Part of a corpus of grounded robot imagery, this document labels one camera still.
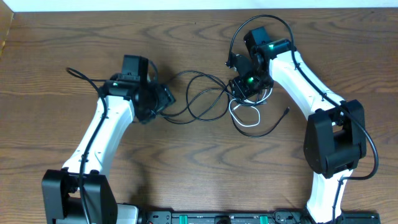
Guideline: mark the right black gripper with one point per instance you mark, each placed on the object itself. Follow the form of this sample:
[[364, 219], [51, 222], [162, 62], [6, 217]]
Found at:
[[241, 92]]

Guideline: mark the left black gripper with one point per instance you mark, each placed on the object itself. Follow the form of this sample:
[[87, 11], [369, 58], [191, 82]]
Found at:
[[166, 99]]

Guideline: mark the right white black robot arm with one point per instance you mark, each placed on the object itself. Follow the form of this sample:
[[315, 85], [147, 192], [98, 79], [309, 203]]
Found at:
[[334, 139]]

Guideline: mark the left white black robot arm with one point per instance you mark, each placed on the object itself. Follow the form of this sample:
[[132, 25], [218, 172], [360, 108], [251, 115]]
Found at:
[[79, 192]]

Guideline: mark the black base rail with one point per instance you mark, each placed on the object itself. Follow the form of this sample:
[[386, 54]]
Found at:
[[224, 217]]

